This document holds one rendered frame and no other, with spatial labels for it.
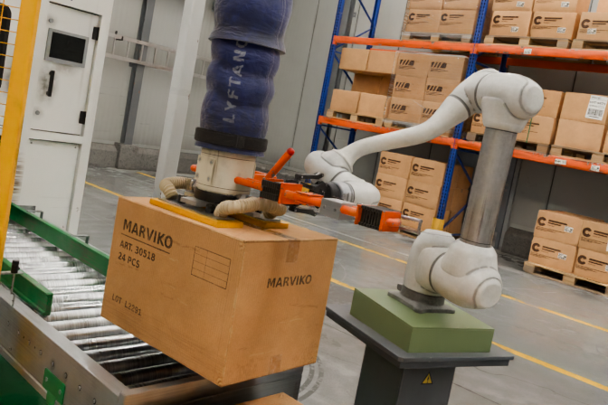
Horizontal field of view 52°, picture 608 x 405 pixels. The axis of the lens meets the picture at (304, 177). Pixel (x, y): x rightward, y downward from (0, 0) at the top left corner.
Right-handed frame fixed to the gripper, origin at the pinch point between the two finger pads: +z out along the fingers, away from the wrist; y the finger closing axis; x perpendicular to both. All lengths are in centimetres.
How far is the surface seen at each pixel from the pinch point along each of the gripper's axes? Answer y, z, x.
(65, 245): 61, -22, 166
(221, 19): -46, 12, 27
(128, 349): 66, 9, 51
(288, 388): 69, -30, 11
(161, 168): 36, -158, 298
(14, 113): -6, 43, 87
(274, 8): -51, 2, 15
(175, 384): 59, 18, 11
